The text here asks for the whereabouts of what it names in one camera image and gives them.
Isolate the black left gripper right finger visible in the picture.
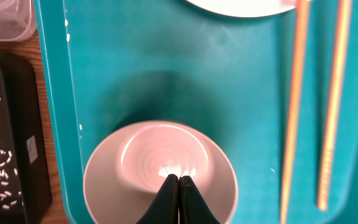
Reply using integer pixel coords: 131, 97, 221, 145
179, 176, 219, 224

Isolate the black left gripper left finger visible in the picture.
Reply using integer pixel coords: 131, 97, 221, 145
137, 174, 179, 224

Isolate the grey white bowl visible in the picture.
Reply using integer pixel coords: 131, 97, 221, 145
83, 121, 239, 223

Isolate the black tray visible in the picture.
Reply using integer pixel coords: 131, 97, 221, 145
0, 51, 52, 223

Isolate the teal serving tray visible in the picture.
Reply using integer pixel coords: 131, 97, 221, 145
35, 1, 358, 223

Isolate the pink plate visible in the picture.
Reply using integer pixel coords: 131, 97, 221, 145
186, 0, 297, 18

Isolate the left wooden chopstick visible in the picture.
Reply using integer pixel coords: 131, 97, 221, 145
280, 0, 310, 223

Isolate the wooden chopstick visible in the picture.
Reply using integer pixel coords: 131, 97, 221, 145
316, 0, 352, 211
280, 0, 310, 223

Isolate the clear plastic bin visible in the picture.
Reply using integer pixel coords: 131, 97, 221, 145
0, 0, 37, 42

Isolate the right wooden chopstick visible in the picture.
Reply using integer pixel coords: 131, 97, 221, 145
316, 0, 352, 211

